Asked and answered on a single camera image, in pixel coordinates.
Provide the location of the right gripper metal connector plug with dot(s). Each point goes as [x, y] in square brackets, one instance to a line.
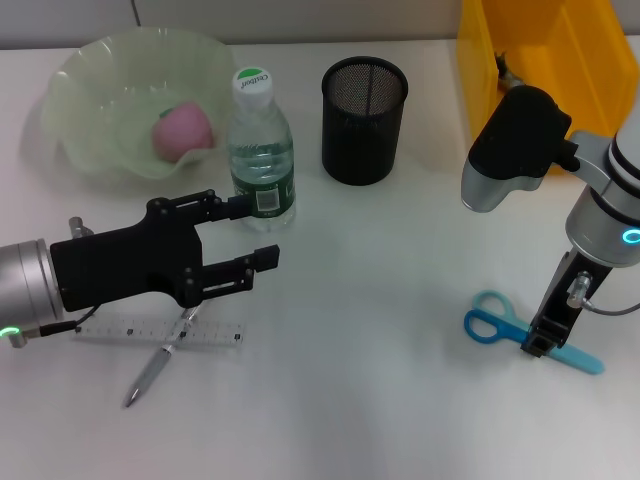
[580, 289]

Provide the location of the green plastic wrapper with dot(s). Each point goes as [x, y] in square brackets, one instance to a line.
[507, 72]

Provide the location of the yellow plastic bin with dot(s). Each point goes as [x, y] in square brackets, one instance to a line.
[580, 45]

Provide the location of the clear green-label water bottle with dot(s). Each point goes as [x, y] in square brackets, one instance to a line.
[260, 165]

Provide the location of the pink toy peach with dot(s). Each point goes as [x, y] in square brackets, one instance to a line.
[182, 132]

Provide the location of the gripper metal connector plug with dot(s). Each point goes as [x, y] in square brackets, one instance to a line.
[80, 228]
[580, 289]

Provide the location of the black mesh pen cup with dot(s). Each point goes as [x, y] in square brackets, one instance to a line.
[362, 135]

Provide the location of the clear plastic ruler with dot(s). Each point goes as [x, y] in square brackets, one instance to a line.
[125, 332]

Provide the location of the left gripper metal connector plug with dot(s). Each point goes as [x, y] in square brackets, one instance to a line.
[80, 228]

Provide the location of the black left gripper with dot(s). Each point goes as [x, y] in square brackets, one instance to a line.
[125, 260]

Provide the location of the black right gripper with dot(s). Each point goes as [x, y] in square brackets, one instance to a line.
[562, 300]

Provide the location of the translucent green wavy fruit plate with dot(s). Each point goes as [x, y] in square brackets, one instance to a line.
[110, 100]

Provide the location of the silver ballpoint pen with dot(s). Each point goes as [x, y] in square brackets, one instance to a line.
[150, 372]

